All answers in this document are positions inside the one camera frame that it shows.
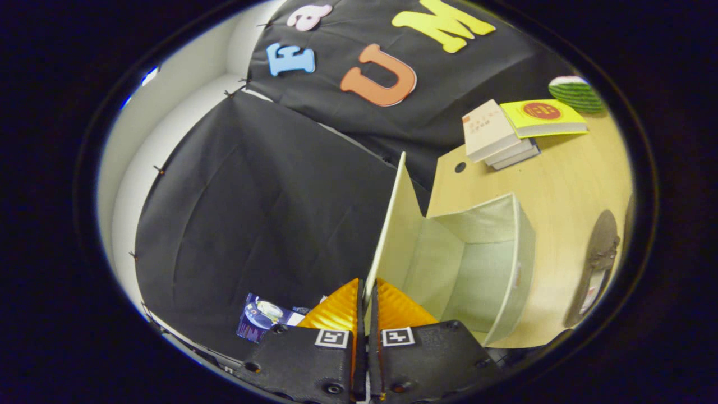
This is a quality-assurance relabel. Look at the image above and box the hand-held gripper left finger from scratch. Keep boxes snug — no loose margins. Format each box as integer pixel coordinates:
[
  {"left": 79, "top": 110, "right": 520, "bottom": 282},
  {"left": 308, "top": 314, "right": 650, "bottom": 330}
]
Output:
[{"left": 233, "top": 278, "right": 368, "bottom": 402}]

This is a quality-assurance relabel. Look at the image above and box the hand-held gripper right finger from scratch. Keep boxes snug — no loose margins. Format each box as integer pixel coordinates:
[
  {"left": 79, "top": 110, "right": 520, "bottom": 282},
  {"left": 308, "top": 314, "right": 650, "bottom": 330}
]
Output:
[{"left": 367, "top": 278, "right": 504, "bottom": 402}]

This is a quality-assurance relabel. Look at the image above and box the pale green fabric storage box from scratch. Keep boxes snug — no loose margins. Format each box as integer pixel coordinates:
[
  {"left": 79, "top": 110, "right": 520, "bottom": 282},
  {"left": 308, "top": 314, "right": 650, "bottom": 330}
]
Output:
[{"left": 365, "top": 151, "right": 536, "bottom": 347}]

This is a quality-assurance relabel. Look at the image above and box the blue printed packaging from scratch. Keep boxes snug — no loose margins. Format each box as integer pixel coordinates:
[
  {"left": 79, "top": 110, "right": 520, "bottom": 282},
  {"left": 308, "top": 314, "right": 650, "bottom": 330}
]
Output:
[{"left": 236, "top": 292, "right": 307, "bottom": 343}]

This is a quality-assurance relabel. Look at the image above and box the grey white book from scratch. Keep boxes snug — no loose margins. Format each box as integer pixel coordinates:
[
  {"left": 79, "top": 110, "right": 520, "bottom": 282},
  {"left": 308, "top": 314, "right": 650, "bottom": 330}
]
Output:
[
  {"left": 492, "top": 144, "right": 541, "bottom": 171},
  {"left": 485, "top": 138, "right": 534, "bottom": 167}
]

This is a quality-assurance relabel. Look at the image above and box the beige paperback book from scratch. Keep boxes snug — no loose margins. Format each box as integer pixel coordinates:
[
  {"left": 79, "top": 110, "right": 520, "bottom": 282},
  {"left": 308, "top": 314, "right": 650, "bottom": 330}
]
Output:
[{"left": 462, "top": 99, "right": 523, "bottom": 163}]

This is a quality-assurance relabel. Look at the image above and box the yellow book with red circle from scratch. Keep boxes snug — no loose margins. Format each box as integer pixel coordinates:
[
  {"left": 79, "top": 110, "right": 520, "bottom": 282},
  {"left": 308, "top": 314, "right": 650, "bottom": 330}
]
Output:
[{"left": 500, "top": 99, "right": 589, "bottom": 139}]

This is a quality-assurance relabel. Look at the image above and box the watermelon slice plush toy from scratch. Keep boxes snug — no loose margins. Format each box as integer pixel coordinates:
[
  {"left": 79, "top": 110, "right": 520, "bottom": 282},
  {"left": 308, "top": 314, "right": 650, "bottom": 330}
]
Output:
[{"left": 548, "top": 76, "right": 607, "bottom": 115}]

